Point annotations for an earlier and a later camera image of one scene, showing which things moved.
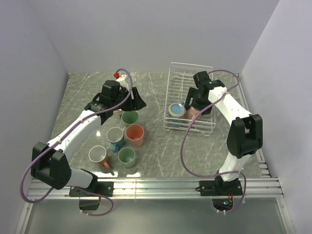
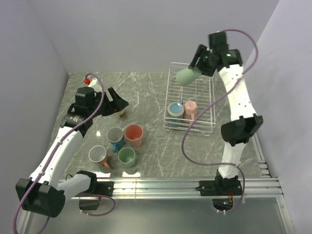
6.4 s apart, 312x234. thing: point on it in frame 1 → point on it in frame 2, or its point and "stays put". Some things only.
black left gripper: [137, 103] → [116, 105]
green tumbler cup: [129, 117] → [185, 76]
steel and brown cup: [117, 114] stays put
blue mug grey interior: [115, 135] stays put
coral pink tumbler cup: [135, 133] stays put
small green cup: [126, 155] stays put
